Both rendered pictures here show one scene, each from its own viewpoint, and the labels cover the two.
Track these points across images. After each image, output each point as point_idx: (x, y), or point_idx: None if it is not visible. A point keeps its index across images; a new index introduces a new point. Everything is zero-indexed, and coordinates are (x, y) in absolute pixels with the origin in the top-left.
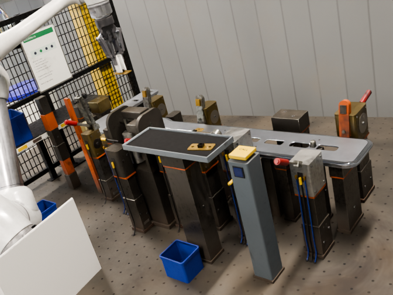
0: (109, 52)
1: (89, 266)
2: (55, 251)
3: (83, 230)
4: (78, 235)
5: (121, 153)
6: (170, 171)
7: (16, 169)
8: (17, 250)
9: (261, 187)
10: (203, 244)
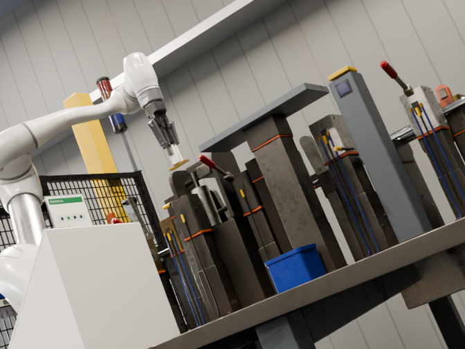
0: (163, 137)
1: (165, 321)
2: (122, 271)
3: (154, 269)
4: (149, 271)
5: (193, 199)
6: (261, 152)
7: None
8: (77, 235)
9: (374, 109)
10: (320, 245)
